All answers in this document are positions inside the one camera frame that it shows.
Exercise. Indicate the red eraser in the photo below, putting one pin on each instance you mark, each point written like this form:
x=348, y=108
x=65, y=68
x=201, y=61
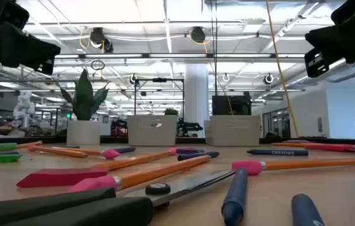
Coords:
x=61, y=177

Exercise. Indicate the grey plastic bin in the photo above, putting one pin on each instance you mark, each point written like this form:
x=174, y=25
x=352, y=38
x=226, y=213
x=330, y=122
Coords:
x=233, y=132
x=139, y=135

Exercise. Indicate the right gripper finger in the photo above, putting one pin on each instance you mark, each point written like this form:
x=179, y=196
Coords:
x=337, y=37
x=317, y=62

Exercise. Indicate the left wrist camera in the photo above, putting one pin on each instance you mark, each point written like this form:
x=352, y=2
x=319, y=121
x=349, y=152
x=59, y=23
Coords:
x=7, y=12

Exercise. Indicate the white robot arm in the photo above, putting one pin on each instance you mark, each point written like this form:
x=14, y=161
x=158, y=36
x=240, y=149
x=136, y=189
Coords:
x=23, y=108

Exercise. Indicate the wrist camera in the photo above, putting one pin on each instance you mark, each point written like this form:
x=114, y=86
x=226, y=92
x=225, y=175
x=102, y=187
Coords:
x=350, y=9
x=7, y=12

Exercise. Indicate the black background robot arm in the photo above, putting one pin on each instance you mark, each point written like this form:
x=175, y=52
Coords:
x=189, y=127

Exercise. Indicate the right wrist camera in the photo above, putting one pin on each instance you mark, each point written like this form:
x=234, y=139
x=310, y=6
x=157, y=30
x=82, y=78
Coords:
x=350, y=9

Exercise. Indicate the silver ventilation duct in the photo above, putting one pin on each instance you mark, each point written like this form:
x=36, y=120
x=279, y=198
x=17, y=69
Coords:
x=337, y=68

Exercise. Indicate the large black red scissors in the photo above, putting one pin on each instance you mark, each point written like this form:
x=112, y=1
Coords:
x=180, y=186

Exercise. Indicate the ceiling light bar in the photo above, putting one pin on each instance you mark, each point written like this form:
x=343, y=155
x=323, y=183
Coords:
x=177, y=55

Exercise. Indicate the black rig frame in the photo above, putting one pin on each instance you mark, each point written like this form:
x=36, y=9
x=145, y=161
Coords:
x=159, y=80

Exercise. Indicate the snake plant in white pot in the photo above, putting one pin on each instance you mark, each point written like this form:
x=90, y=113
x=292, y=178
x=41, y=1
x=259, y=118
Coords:
x=83, y=132

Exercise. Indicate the red black equipment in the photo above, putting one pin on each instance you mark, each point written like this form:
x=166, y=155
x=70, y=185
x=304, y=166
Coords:
x=119, y=128

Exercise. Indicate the small green plant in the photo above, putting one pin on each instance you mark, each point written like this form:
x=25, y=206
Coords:
x=171, y=112

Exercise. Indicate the white column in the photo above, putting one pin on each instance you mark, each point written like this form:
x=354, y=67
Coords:
x=196, y=94

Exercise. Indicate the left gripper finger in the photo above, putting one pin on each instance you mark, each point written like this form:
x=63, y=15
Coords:
x=23, y=47
x=45, y=66

